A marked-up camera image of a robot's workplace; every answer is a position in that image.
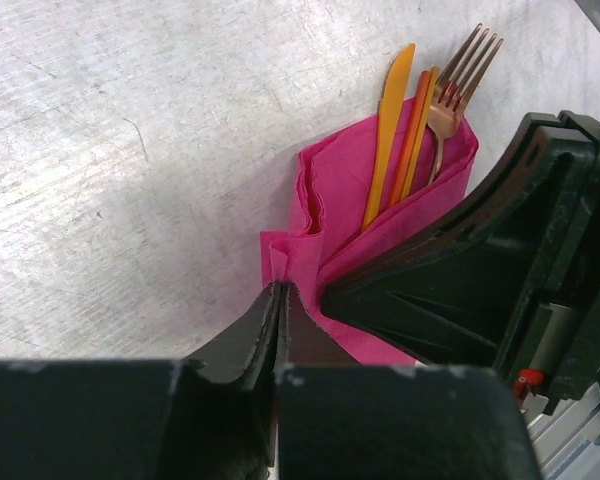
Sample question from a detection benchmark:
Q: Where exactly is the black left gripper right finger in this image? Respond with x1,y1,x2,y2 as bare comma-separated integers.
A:
277,284,538,479

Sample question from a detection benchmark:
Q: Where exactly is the orange chopstick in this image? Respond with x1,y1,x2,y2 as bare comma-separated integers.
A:
388,70,431,207
402,67,439,199

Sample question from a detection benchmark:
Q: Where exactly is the pink paper napkin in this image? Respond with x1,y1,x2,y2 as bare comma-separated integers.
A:
260,116,479,365

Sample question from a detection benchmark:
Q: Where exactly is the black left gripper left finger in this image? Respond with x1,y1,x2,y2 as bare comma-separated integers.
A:
0,282,283,479

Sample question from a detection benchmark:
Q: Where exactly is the rose gold fork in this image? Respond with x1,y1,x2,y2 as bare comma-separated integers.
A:
427,23,504,184

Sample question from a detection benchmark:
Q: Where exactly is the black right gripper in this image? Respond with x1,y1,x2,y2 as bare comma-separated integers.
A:
320,112,600,415

